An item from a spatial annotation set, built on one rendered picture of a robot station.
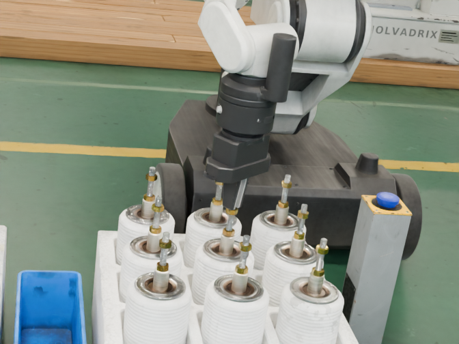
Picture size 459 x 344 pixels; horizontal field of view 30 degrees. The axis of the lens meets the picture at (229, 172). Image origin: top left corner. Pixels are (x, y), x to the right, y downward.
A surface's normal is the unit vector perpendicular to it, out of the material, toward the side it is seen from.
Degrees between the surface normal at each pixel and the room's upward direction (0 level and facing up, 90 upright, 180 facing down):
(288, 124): 130
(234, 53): 90
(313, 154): 0
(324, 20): 72
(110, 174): 0
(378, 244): 90
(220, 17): 90
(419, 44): 90
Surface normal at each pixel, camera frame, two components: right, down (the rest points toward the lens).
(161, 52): 0.19, 0.40
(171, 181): 0.18, -0.59
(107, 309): 0.13, -0.92
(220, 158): -0.66, 0.21
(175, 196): 0.26, -0.30
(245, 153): 0.74, 0.35
